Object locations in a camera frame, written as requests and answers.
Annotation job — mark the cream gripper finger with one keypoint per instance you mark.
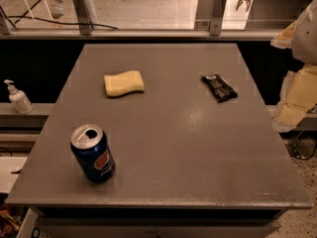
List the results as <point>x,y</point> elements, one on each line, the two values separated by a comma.
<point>284,39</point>
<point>298,95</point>

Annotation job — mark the black rxbar chocolate wrapper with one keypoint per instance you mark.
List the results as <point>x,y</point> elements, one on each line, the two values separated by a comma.
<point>219,87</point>

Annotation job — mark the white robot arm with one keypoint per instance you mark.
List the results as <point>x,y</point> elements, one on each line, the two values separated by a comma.
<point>304,42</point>

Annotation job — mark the yellow sponge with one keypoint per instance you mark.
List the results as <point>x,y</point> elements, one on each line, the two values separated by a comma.
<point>124,83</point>

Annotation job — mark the blue pepsi can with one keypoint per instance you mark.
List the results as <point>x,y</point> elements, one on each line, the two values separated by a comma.
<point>90,146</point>

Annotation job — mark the white pump lotion bottle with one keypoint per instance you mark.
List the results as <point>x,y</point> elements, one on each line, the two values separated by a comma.
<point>18,98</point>

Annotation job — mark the right metal railing post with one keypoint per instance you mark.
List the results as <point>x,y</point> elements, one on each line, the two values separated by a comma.
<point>217,17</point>

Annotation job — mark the metal railing post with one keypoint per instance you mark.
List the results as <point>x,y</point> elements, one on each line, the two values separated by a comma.
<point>217,17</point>
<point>83,18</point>

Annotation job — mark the left metal railing post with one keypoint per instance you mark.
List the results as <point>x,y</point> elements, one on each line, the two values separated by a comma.
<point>83,18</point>

